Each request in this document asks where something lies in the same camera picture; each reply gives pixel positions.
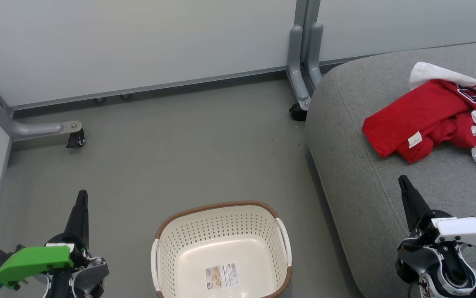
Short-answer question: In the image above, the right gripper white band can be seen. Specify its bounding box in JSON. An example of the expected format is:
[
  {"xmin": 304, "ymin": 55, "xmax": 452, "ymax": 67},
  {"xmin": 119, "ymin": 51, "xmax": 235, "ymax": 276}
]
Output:
[{"xmin": 398, "ymin": 175, "xmax": 476, "ymax": 250}]

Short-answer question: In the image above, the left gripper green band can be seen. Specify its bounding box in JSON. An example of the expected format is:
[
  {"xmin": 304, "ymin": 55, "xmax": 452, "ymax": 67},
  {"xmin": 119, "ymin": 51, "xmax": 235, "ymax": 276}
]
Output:
[{"xmin": 0, "ymin": 190, "xmax": 90, "ymax": 290}]

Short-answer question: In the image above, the red and white jersey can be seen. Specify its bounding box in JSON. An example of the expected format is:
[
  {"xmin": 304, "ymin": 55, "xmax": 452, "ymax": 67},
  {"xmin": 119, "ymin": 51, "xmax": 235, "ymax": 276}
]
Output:
[{"xmin": 362, "ymin": 62, "xmax": 476, "ymax": 180}]

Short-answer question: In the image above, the cream perforated laundry basket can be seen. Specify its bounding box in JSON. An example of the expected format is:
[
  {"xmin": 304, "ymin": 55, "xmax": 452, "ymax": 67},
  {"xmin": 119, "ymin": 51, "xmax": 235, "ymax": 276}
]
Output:
[{"xmin": 151, "ymin": 201, "xmax": 293, "ymax": 298}]

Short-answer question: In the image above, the grey fabric sofa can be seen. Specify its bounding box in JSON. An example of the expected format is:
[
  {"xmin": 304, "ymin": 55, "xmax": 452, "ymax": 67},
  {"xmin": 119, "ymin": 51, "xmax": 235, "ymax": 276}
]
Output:
[{"xmin": 305, "ymin": 39, "xmax": 476, "ymax": 298}]

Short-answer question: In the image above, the black caster wheel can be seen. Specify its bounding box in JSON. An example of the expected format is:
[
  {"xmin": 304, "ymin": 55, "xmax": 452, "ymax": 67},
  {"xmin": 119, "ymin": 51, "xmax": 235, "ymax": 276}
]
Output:
[
  {"xmin": 66, "ymin": 128, "xmax": 85, "ymax": 149},
  {"xmin": 289, "ymin": 103, "xmax": 308, "ymax": 122}
]

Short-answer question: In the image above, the long grey partition foot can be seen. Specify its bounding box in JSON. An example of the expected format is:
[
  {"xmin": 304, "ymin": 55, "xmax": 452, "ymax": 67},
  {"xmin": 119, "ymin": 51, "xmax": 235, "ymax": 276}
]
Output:
[{"xmin": 0, "ymin": 68, "xmax": 83, "ymax": 143}]

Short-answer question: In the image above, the paper label sticker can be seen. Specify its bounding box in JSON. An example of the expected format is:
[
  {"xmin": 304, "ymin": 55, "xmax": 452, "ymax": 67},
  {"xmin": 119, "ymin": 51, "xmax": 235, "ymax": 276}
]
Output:
[{"xmin": 204, "ymin": 262, "xmax": 241, "ymax": 290}]

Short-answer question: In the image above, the grey partition post with feet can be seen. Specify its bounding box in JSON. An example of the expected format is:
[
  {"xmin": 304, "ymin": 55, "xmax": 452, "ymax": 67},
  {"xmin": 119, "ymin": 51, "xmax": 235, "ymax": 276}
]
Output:
[{"xmin": 286, "ymin": 0, "xmax": 324, "ymax": 111}]

